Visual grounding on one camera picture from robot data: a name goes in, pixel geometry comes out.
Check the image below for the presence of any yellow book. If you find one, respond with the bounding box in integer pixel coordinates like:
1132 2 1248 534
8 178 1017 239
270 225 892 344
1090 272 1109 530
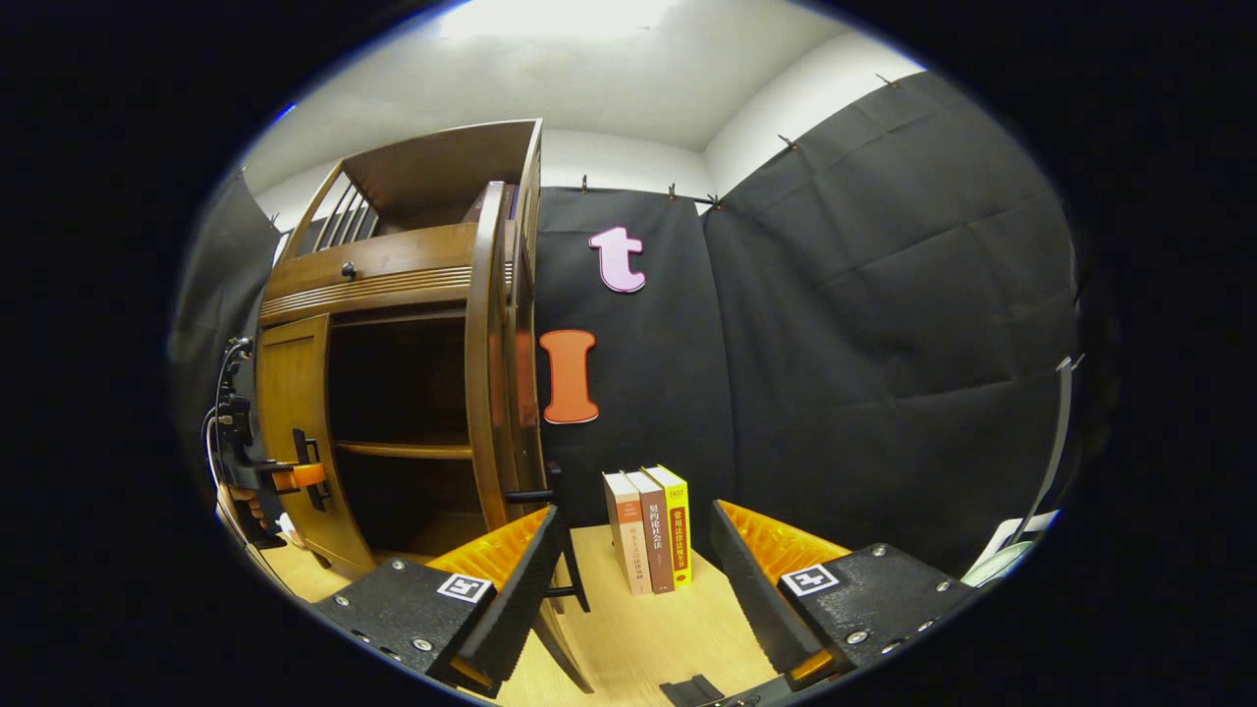
643 464 693 588

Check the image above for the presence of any white sheet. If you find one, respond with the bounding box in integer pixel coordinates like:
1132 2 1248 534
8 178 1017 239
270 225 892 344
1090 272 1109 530
962 509 1064 588

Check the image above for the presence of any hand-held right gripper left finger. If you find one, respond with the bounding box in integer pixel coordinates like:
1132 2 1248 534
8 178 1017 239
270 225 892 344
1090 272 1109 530
314 506 562 698

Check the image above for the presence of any dark brown book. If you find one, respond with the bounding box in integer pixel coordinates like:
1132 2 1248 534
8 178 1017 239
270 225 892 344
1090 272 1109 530
626 469 679 594

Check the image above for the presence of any grey curved strap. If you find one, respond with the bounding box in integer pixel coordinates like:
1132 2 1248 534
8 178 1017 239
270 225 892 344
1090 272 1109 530
1019 354 1084 536

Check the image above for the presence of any black backdrop cloth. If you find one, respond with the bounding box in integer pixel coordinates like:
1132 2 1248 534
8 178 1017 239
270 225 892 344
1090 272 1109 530
167 71 1083 582

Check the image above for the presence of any wooden inner shelf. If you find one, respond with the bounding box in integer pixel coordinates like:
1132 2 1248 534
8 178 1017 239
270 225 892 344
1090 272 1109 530
333 440 476 462

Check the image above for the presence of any wooden double-door shoe cabinet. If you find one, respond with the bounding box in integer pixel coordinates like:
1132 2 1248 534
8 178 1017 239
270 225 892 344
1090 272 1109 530
253 118 596 694

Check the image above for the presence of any wooden drawer with black knob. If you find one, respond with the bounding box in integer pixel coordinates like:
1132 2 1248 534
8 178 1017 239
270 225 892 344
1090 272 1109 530
258 224 513 327

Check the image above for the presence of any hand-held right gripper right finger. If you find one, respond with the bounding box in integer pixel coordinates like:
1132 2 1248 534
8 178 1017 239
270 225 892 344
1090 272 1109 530
708 499 983 690

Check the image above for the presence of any wooden cabinet door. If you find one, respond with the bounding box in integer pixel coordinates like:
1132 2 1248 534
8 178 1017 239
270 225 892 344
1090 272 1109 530
254 314 380 580
464 180 596 694

